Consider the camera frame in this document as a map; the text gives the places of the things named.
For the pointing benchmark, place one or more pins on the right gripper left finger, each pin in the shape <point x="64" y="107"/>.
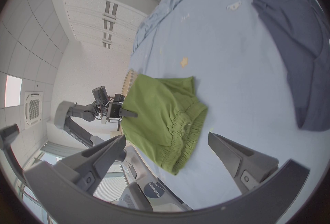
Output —
<point x="98" y="158"/>

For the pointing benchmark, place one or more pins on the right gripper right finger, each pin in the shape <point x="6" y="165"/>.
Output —
<point x="232" y="155"/>

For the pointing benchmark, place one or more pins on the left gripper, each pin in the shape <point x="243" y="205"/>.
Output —
<point x="113" y="110"/>

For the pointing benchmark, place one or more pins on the green shorts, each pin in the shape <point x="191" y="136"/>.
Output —
<point x="159" y="114"/>

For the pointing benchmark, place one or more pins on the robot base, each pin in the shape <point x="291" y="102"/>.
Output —
<point x="152" y="189"/>

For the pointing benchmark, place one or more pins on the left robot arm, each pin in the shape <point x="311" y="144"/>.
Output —
<point x="82" y="112"/>

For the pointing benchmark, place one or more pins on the round woven basket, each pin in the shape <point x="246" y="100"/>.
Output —
<point x="129" y="81"/>

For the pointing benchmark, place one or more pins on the dark blue garment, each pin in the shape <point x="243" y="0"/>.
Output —
<point x="296" y="37"/>

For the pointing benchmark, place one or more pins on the ceiling air conditioner unit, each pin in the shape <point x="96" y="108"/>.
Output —
<point x="33" y="108"/>

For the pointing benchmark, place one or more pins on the white wardrobe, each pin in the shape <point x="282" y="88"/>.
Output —
<point x="85" y="16"/>

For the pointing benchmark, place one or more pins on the square ceiling light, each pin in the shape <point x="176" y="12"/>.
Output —
<point x="13" y="91"/>

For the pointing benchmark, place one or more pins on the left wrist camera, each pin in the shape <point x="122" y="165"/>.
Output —
<point x="119" y="98"/>

